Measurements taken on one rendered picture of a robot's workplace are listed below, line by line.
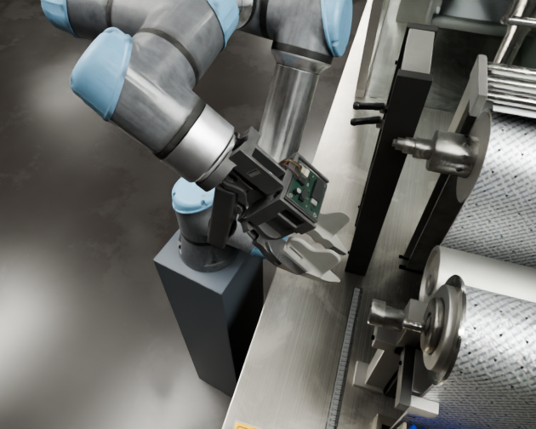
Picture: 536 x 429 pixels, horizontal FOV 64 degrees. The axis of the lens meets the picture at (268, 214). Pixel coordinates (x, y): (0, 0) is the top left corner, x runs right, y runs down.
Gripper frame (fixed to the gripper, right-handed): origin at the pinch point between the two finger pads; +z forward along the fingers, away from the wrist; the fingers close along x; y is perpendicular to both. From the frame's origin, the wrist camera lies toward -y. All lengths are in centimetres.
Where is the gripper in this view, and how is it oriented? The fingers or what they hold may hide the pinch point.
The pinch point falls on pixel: (330, 263)
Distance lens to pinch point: 55.2
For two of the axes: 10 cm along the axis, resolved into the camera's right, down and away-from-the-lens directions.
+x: 2.9, -7.5, 6.0
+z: 7.4, 5.7, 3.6
